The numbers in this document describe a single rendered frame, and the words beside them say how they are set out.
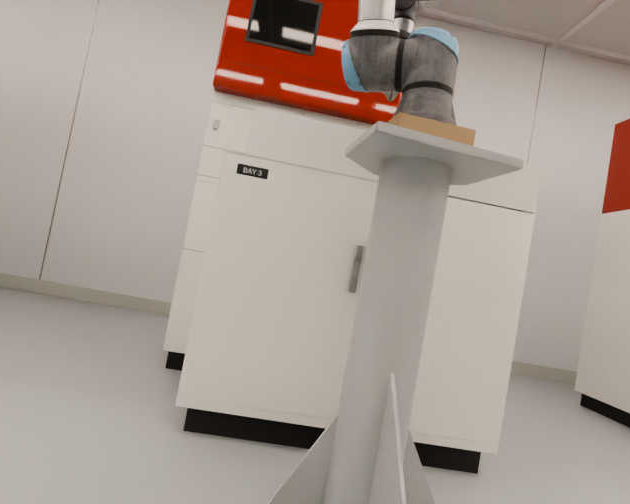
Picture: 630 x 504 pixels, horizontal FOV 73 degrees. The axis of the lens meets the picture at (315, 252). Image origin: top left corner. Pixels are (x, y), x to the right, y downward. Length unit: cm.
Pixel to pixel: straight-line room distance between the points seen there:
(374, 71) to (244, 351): 81
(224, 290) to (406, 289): 56
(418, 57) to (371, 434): 82
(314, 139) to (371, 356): 67
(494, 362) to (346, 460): 62
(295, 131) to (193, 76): 247
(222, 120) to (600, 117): 338
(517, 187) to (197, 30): 297
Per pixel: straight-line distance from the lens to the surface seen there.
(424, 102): 101
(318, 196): 126
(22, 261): 384
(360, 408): 95
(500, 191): 143
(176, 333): 193
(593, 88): 455
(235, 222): 125
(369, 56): 108
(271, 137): 130
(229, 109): 200
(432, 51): 107
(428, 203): 94
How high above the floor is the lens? 52
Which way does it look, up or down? 3 degrees up
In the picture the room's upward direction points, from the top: 10 degrees clockwise
